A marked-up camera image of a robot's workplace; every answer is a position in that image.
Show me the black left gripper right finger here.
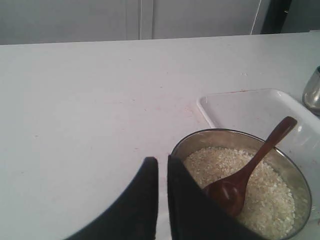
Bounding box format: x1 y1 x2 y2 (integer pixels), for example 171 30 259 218
167 155 253 240

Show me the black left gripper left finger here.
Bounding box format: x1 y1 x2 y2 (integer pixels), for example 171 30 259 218
68 157 159 240

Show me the brown wooden spoon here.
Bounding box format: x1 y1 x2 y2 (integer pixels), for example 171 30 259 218
203 116 297 217

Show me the steel bowl of rice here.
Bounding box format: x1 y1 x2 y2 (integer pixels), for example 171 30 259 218
172 128 312 240

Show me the stainless steel cup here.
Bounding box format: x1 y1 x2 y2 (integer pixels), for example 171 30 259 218
302 66 320 116

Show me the white rectangular tray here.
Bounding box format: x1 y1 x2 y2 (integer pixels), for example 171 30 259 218
197 88 320 220

